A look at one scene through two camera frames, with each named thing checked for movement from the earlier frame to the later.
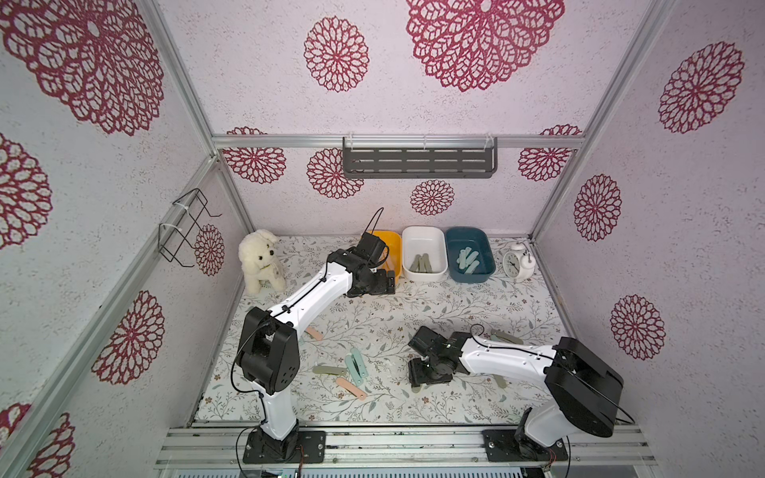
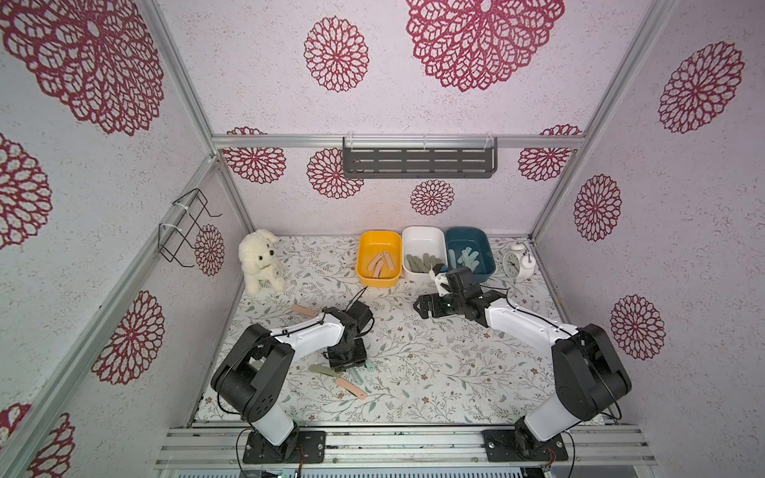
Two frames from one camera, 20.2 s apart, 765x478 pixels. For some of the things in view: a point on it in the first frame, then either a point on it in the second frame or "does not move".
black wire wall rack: x=170 y=238 does not move
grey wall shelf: x=420 y=156 does not move
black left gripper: x=383 y=278 to x=360 y=360
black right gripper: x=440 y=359 to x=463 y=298
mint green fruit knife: x=467 y=252 to x=451 y=258
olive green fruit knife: x=330 y=369 does not move
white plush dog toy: x=256 y=250 does not move
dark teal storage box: x=470 y=255 does not move
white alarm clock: x=517 y=263 does not move
